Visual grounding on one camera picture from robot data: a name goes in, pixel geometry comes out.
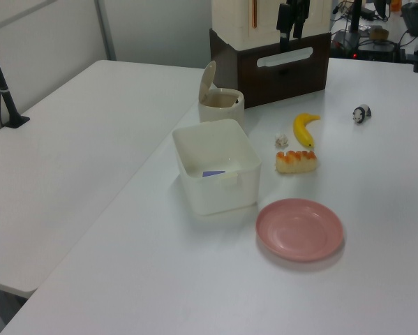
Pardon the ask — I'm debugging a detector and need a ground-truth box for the pink plate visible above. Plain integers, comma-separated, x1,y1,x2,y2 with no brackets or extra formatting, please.
255,198,345,262

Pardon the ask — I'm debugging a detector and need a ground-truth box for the dark brown drawer box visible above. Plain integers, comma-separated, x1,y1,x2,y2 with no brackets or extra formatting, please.
209,27,331,109

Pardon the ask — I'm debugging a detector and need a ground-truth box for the white drawer handle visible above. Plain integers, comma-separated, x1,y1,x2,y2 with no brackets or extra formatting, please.
257,47,315,68

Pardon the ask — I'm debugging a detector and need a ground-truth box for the glazed bread loaf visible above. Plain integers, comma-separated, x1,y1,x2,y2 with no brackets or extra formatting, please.
275,149,317,174

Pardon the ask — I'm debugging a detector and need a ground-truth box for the yellow banana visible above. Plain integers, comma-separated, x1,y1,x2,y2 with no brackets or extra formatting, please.
292,112,321,149

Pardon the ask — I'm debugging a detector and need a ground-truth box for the white appliance with handle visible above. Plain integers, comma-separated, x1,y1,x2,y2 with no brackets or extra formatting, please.
211,0,332,50

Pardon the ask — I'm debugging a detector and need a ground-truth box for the black camera stand pole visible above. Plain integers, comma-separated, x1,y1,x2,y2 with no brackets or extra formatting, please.
0,26,31,129

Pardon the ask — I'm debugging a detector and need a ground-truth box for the grey partition post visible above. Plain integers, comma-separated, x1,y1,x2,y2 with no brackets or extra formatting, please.
93,0,117,62

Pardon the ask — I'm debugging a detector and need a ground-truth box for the white plastic storage box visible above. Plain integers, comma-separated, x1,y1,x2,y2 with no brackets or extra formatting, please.
172,118,262,216

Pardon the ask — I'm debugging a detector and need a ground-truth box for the black monitor stand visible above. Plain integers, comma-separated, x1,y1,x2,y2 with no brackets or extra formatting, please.
332,0,364,53

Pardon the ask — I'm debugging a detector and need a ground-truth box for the beige trash can with lid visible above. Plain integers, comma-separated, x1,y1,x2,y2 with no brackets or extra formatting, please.
198,60,246,127

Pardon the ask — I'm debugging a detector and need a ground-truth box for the black device with red light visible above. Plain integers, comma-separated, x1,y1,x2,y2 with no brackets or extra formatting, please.
330,40,396,61

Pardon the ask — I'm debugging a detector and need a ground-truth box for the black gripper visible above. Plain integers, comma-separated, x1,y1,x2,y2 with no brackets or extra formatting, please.
276,0,312,52

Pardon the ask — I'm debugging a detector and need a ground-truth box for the black white panda figurine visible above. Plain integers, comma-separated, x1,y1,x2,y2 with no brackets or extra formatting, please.
352,104,373,125

